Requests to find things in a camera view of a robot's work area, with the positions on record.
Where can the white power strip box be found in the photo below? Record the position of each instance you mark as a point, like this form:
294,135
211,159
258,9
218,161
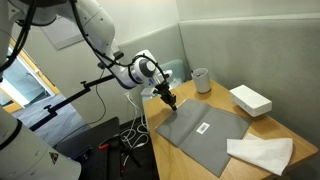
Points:
248,100

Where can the black articulated camera stand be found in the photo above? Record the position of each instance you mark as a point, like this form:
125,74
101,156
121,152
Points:
66,100

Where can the grey snowflake mat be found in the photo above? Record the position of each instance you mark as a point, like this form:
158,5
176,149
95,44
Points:
186,126

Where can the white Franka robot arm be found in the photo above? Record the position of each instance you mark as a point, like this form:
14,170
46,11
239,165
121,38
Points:
96,23

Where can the orange wooden door frame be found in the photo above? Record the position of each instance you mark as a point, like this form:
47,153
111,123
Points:
36,68

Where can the teal upholstered chair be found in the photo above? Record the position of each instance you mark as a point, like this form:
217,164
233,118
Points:
175,68

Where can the white wall outlet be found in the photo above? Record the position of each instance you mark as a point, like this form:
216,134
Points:
128,96

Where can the black robot platform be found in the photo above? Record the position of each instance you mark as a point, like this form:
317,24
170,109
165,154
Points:
90,140

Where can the white paper tissue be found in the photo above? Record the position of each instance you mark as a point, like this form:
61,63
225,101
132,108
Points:
260,151

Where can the long grey felt partition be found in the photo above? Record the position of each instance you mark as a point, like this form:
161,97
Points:
253,56

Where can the white plastic bag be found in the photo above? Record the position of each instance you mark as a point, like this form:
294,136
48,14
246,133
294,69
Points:
148,92

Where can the white ceramic mug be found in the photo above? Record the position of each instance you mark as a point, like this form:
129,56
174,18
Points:
201,83

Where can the black camera on stand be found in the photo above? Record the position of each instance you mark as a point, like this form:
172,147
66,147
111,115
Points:
118,55

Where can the grey wall poster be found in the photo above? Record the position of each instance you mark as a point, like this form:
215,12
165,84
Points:
63,35

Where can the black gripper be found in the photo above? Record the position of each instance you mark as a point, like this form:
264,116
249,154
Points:
164,90

